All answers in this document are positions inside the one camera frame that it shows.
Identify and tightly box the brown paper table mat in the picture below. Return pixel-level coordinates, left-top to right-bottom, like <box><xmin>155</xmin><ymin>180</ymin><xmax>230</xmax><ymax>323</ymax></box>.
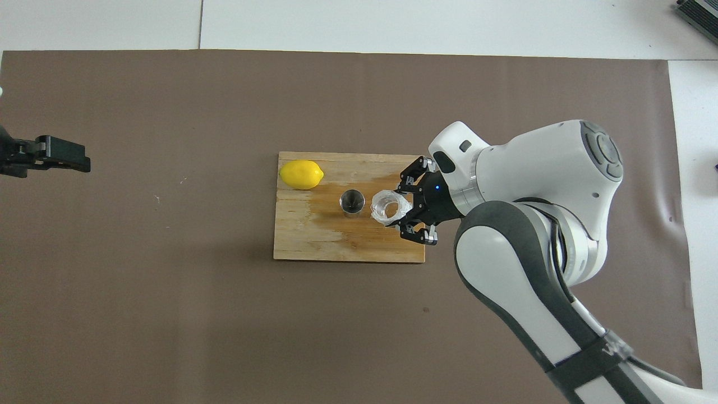
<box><xmin>0</xmin><ymin>49</ymin><xmax>705</xmax><ymax>404</ymax></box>

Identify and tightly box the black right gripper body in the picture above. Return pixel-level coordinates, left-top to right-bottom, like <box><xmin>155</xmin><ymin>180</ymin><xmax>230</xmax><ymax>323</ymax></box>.
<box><xmin>415</xmin><ymin>171</ymin><xmax>466</xmax><ymax>226</ymax></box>

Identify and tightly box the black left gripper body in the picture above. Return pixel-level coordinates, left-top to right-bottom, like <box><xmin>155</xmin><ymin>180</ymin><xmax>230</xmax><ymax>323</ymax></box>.
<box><xmin>0</xmin><ymin>125</ymin><xmax>35</xmax><ymax>178</ymax></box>

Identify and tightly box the wooden cutting board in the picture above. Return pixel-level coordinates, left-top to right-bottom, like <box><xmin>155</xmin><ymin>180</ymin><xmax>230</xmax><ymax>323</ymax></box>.
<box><xmin>273</xmin><ymin>151</ymin><xmax>427</xmax><ymax>263</ymax></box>

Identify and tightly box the yellow lemon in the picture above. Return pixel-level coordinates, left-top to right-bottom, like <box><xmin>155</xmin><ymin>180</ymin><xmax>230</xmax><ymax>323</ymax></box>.
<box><xmin>279</xmin><ymin>159</ymin><xmax>325</xmax><ymax>191</ymax></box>

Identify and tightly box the black ribbed metal box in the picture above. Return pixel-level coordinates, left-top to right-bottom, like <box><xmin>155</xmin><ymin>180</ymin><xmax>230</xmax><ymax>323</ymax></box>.
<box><xmin>673</xmin><ymin>0</ymin><xmax>718</xmax><ymax>47</ymax></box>

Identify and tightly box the clear plastic cup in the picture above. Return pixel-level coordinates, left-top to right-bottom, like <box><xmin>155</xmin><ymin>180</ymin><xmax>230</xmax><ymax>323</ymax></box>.
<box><xmin>370</xmin><ymin>190</ymin><xmax>414</xmax><ymax>227</ymax></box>

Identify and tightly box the steel double jigger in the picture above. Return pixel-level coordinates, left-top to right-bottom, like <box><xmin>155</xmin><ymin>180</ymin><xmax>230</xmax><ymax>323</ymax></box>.
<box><xmin>339</xmin><ymin>189</ymin><xmax>366</xmax><ymax>216</ymax></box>

